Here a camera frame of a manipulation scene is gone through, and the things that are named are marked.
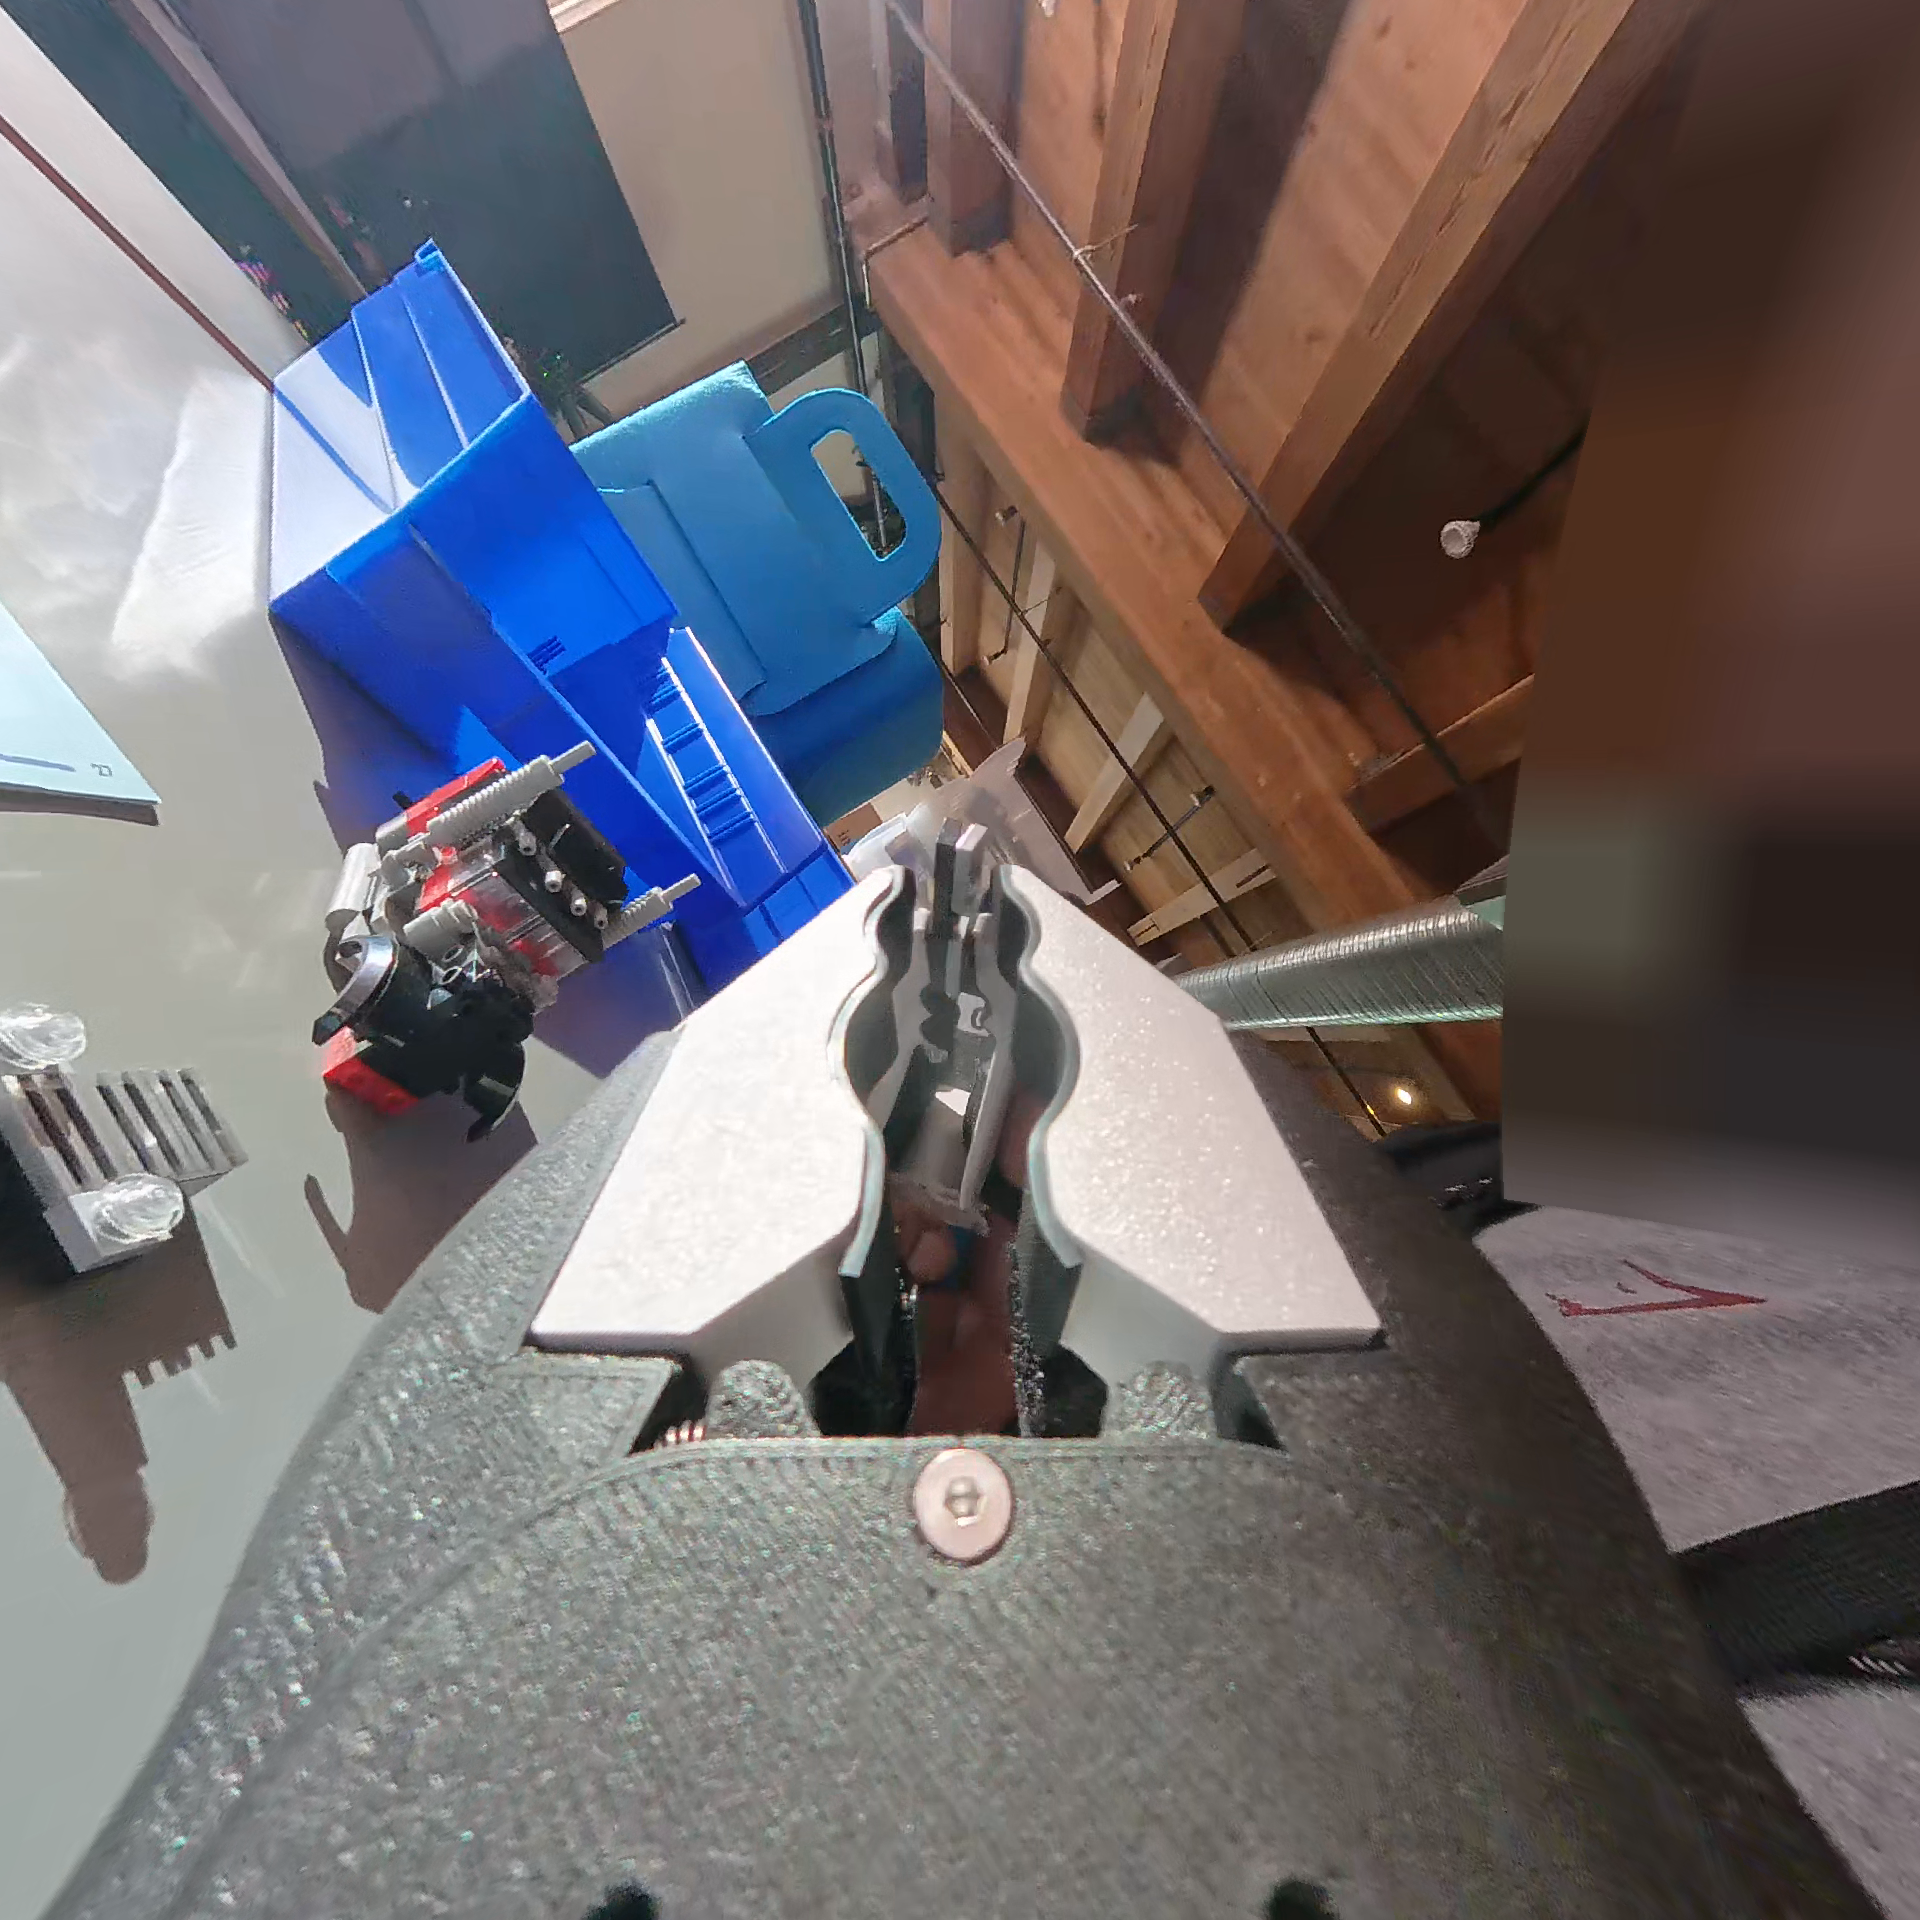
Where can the blue felt bag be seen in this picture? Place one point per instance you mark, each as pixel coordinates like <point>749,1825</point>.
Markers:
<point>780,570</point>

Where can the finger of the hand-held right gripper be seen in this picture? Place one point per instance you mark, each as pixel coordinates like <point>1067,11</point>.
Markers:
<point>938,1140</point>

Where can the blue plastic parts bin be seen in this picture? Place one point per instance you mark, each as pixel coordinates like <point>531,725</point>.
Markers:
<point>721,780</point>
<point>451,525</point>

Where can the silver ventilation duct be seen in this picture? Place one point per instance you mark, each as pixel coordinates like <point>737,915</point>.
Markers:
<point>1350,968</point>

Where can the light blue instruction booklet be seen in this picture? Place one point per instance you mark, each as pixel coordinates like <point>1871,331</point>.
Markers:
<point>61,735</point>

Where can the person's right hand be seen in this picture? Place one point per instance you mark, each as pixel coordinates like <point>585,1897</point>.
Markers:
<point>960,1321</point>

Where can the black red toy brick truck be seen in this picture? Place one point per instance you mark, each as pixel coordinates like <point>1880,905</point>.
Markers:
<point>481,930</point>

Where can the grey desk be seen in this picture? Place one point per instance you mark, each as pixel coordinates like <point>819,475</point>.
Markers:
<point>151,525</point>

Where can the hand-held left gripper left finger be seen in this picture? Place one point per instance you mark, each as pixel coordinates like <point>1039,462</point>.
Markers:
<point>704,1200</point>

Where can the grey black grille brick assembly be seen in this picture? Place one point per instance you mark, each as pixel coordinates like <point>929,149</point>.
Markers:
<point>105,1140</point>

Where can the black wall screen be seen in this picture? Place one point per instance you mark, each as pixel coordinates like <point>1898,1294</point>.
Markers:
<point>451,150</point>

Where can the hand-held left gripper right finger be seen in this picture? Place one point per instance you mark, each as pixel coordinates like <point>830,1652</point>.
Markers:
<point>1201,1200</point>

